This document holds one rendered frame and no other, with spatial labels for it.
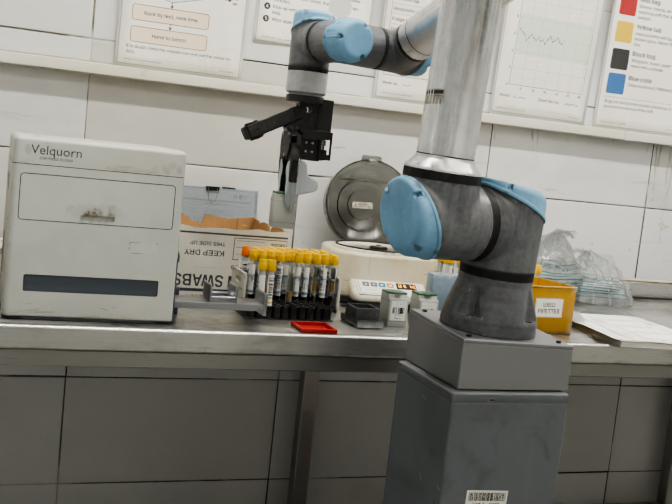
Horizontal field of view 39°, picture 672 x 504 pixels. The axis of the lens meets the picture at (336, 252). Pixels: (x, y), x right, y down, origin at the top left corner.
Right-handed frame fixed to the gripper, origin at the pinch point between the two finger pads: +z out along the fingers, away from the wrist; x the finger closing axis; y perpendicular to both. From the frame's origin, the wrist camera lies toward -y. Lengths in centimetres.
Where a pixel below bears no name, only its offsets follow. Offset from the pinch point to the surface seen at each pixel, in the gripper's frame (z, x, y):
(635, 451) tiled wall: 68, 64, 129
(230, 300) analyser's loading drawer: 17.7, -8.1, -9.7
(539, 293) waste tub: 14, -1, 55
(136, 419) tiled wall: 59, 54, -18
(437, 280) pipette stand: 13.4, 5.8, 35.0
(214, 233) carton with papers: 8.8, 19.6, -9.2
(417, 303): 17.5, 0.4, 29.1
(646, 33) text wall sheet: -51, 61, 111
